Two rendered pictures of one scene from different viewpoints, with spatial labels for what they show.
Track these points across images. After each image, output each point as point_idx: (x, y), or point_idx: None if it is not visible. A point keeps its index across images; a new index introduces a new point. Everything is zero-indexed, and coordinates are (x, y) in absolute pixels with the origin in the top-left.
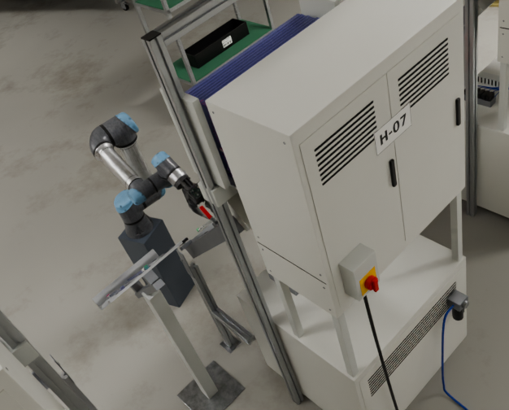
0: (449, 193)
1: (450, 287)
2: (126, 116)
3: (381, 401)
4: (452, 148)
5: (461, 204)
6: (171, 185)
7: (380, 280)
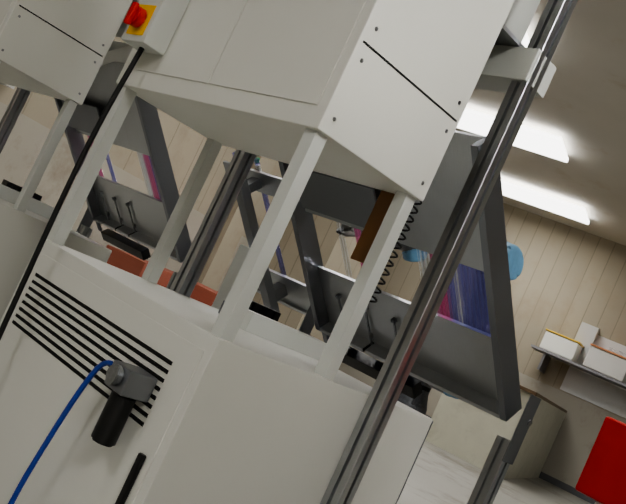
0: (291, 91)
1: (160, 353)
2: (510, 244)
3: None
4: (344, 1)
5: (295, 175)
6: (404, 254)
7: (210, 319)
